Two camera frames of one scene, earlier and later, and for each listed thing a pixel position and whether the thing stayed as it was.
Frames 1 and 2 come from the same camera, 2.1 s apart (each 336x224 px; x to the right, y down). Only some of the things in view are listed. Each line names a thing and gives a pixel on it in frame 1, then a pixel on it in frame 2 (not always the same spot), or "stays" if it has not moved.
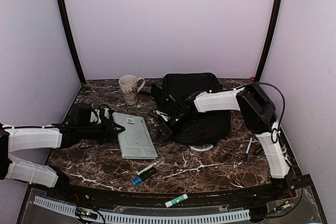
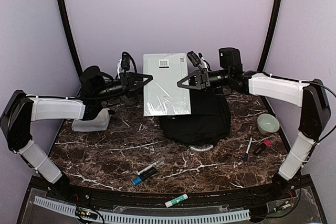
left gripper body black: x=102 y=134 -> x=126 y=87
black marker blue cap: x=138 y=179 stays
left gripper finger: x=116 y=130 -> x=149 y=78
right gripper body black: x=164 y=124 -> x=205 y=78
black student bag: x=186 y=125 stays
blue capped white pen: x=245 y=157 stays
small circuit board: x=85 y=214 stays
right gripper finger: x=158 y=135 -> x=180 y=84
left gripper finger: x=116 y=126 -> x=140 y=76
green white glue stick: x=179 y=199 stays
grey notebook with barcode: x=135 y=140 -> x=162 y=95
